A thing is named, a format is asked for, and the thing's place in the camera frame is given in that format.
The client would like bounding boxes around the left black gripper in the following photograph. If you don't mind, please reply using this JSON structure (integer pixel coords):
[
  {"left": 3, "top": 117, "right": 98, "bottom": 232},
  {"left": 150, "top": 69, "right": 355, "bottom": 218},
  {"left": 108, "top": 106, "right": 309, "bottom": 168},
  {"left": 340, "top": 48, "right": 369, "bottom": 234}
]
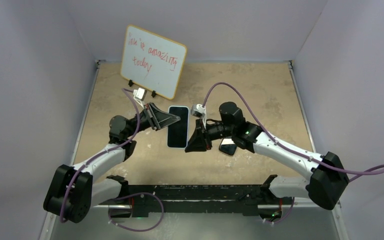
[{"left": 126, "top": 102, "right": 181, "bottom": 139}]

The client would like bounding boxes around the purple cable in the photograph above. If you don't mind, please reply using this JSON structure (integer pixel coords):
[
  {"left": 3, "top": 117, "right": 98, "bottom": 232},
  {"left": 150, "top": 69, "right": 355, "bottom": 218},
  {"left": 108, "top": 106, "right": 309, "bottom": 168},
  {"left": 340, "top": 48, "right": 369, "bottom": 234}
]
[
  {"left": 58, "top": 87, "right": 165, "bottom": 233},
  {"left": 201, "top": 82, "right": 384, "bottom": 226}
]

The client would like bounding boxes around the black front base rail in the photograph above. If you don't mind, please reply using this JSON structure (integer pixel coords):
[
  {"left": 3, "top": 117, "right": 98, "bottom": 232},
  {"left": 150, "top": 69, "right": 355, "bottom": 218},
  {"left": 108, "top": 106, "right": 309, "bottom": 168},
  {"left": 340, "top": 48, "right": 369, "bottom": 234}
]
[{"left": 107, "top": 184, "right": 282, "bottom": 218}]

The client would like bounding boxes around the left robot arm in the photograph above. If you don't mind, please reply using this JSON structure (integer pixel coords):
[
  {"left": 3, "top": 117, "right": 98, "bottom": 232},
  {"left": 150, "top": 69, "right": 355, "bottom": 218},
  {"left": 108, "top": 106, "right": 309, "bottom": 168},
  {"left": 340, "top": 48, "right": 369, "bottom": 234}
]
[{"left": 43, "top": 102, "right": 181, "bottom": 223}]

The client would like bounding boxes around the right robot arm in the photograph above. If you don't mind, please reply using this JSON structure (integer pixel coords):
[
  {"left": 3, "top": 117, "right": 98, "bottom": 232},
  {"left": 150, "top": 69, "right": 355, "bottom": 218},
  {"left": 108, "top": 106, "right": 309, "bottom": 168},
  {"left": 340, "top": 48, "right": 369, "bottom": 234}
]
[{"left": 185, "top": 101, "right": 350, "bottom": 210}]

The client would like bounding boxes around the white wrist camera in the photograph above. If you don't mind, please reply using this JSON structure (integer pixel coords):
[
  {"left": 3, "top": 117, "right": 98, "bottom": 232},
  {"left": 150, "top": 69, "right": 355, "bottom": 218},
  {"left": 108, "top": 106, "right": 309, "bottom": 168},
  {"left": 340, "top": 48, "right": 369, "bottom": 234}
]
[
  {"left": 190, "top": 104, "right": 207, "bottom": 127},
  {"left": 133, "top": 87, "right": 148, "bottom": 108}
]

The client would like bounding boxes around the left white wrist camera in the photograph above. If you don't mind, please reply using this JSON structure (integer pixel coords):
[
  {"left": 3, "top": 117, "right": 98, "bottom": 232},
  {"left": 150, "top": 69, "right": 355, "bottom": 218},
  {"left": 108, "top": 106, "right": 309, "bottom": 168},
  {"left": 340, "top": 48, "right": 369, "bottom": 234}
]
[{"left": 133, "top": 87, "right": 148, "bottom": 108}]

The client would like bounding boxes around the white board with orange frame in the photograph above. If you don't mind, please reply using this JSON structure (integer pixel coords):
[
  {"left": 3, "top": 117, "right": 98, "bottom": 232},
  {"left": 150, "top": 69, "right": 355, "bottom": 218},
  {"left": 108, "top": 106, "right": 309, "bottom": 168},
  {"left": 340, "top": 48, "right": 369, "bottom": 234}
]
[{"left": 120, "top": 25, "right": 188, "bottom": 100}]

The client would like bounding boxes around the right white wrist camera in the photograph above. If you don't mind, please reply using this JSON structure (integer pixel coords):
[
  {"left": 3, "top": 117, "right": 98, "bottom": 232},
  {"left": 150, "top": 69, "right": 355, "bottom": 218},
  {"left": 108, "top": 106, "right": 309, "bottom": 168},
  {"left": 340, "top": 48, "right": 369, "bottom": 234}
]
[{"left": 190, "top": 104, "right": 207, "bottom": 127}]

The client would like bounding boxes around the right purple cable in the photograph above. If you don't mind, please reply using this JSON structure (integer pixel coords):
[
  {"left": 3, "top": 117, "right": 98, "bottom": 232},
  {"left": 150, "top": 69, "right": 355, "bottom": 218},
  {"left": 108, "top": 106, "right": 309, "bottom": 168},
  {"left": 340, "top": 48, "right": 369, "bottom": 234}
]
[{"left": 201, "top": 82, "right": 384, "bottom": 226}]

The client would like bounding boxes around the black phone in black case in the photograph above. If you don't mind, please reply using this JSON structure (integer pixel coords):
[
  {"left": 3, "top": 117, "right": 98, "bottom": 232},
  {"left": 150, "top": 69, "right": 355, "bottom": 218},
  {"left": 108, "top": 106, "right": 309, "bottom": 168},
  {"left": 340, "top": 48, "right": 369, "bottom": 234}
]
[{"left": 218, "top": 137, "right": 237, "bottom": 156}]

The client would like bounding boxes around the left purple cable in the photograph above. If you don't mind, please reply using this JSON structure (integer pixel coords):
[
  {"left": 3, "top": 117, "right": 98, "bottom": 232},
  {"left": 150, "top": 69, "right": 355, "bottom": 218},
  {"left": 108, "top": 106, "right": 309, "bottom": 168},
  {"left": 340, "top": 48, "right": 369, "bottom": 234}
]
[{"left": 58, "top": 87, "right": 165, "bottom": 233}]

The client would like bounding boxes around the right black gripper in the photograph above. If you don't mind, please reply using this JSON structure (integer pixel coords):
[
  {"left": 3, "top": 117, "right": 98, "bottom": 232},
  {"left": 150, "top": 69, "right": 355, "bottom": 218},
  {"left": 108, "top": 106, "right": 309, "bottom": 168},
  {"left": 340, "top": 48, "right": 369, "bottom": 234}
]
[{"left": 185, "top": 119, "right": 235, "bottom": 154}]

